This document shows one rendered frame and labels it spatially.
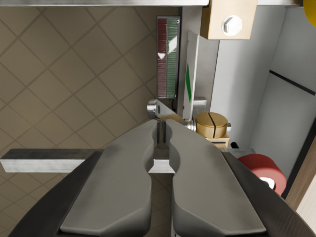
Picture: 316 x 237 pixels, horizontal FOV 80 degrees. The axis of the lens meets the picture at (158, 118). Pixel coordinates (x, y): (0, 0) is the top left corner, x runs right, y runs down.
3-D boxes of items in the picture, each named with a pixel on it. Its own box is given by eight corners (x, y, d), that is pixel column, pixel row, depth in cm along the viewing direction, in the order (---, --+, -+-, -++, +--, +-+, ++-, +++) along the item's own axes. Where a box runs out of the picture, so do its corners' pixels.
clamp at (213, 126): (186, 171, 38) (190, 192, 34) (192, 111, 32) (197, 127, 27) (215, 171, 38) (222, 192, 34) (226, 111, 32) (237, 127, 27)
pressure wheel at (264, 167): (210, 160, 40) (227, 209, 30) (216, 127, 36) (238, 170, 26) (248, 160, 40) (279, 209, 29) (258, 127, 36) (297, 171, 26)
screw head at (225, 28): (220, 35, 22) (223, 36, 21) (223, 15, 21) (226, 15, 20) (238, 35, 22) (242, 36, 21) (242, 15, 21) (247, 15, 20)
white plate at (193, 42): (179, 140, 49) (184, 168, 40) (186, 30, 37) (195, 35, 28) (182, 140, 49) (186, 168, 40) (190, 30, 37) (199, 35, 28)
